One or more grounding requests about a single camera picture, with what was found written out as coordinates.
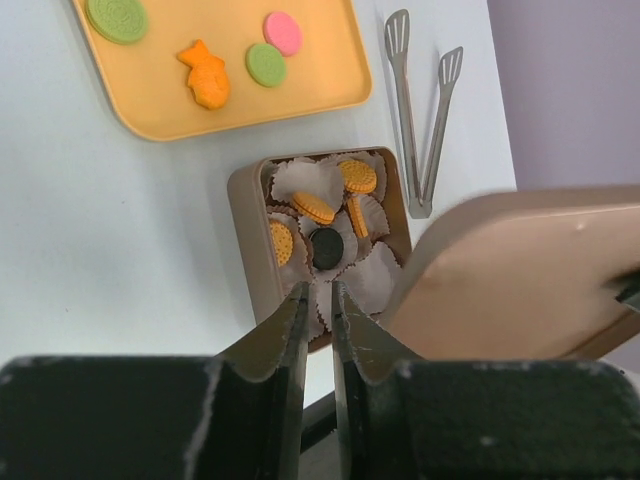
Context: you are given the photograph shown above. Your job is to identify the tan biscuit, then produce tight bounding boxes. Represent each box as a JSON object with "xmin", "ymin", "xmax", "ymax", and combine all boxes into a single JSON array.
[
  {"xmin": 339, "ymin": 159, "xmax": 377, "ymax": 194},
  {"xmin": 292, "ymin": 191, "xmax": 335, "ymax": 225},
  {"xmin": 346, "ymin": 196, "xmax": 369, "ymax": 238},
  {"xmin": 269, "ymin": 220, "xmax": 294, "ymax": 267}
]

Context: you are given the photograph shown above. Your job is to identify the gold cookie tin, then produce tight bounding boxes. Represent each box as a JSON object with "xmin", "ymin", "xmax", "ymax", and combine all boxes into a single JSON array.
[{"xmin": 227, "ymin": 147, "xmax": 411, "ymax": 352}]

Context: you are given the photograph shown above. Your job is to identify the pink sandwich cookie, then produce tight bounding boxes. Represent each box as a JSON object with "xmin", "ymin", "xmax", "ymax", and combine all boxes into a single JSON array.
[{"xmin": 263, "ymin": 11, "xmax": 303, "ymax": 57}]

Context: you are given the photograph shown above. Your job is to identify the orange fish cookie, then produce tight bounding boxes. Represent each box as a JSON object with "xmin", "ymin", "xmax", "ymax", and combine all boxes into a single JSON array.
[{"xmin": 177, "ymin": 39, "xmax": 231, "ymax": 110}]

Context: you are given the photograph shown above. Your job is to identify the black sandwich cookie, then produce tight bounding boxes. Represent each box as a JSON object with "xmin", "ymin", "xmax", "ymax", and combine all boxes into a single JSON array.
[{"xmin": 309, "ymin": 228, "xmax": 344, "ymax": 271}]

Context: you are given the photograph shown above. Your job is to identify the metal tongs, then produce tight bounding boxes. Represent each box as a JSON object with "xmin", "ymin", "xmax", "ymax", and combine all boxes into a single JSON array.
[{"xmin": 383, "ymin": 8, "xmax": 465, "ymax": 220}]

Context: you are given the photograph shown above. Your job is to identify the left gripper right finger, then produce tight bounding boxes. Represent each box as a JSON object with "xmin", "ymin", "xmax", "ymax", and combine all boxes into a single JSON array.
[{"xmin": 332, "ymin": 282, "xmax": 639, "ymax": 479}]

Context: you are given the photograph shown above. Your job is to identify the green cookie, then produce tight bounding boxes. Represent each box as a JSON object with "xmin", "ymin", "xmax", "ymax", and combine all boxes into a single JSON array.
[
  {"xmin": 245, "ymin": 43, "xmax": 287, "ymax": 88},
  {"xmin": 85, "ymin": 0, "xmax": 149, "ymax": 45}
]

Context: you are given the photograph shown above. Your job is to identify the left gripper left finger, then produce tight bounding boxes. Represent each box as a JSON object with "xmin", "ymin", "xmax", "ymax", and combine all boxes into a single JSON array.
[{"xmin": 1, "ymin": 283, "xmax": 309, "ymax": 479}]

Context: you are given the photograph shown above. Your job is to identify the gold tin lid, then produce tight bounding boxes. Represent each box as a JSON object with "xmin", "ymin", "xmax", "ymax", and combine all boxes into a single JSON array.
[{"xmin": 380, "ymin": 186, "xmax": 639, "ymax": 360}]

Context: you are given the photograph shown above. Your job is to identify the yellow plastic tray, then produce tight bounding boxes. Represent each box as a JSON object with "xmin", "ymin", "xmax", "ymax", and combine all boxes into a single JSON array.
[{"xmin": 73, "ymin": 1, "xmax": 372, "ymax": 141}]

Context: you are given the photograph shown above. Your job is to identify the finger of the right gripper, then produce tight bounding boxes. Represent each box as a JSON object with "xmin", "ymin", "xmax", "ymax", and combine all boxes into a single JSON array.
[{"xmin": 603, "ymin": 270, "xmax": 640, "ymax": 314}]

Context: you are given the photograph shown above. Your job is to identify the green cookie left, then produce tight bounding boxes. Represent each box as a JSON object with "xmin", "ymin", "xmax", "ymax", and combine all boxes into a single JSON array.
[{"xmin": 85, "ymin": 0, "xmax": 149, "ymax": 45}]

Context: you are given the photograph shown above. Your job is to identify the green cookie centre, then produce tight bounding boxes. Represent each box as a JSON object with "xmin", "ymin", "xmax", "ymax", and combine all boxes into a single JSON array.
[{"xmin": 245, "ymin": 43, "xmax": 287, "ymax": 88}]

